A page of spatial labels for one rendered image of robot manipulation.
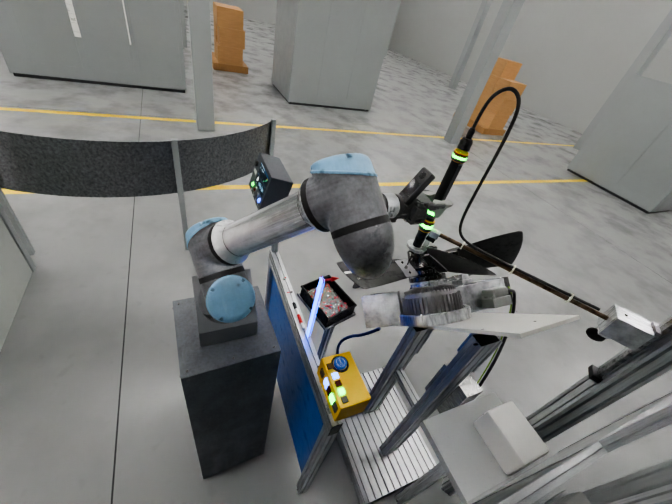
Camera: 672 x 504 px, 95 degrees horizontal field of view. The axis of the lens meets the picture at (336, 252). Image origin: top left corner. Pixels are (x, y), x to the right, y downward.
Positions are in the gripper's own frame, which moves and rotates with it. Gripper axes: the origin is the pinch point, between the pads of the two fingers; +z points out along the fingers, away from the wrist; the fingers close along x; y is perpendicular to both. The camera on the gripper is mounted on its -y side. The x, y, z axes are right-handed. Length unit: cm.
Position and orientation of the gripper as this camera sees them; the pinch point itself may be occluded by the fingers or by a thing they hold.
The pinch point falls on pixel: (446, 198)
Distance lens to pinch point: 107.9
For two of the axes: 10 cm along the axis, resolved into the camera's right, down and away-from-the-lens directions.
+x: 3.7, 6.5, -6.6
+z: 9.1, -0.9, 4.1
